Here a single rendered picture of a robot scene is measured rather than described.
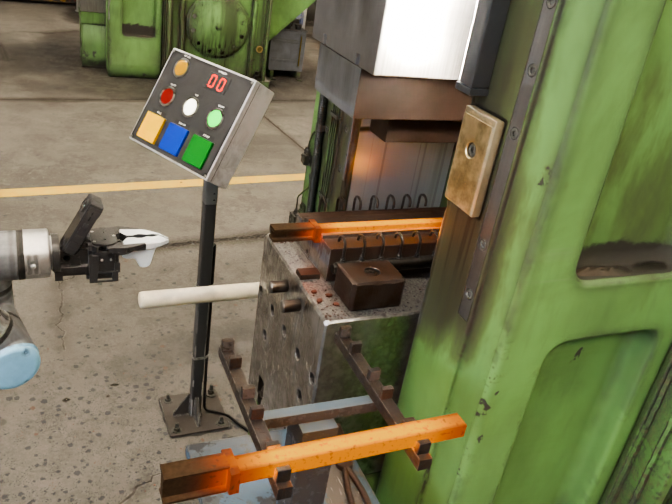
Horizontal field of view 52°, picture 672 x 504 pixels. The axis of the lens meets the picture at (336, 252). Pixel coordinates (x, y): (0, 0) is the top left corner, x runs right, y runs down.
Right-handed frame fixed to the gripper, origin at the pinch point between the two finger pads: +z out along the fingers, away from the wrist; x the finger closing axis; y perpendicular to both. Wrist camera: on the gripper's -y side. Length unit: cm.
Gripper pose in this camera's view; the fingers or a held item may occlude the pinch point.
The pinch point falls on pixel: (162, 237)
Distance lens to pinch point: 137.5
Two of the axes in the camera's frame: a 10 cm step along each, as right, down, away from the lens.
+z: 9.1, -0.6, 4.1
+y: -1.5, 8.8, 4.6
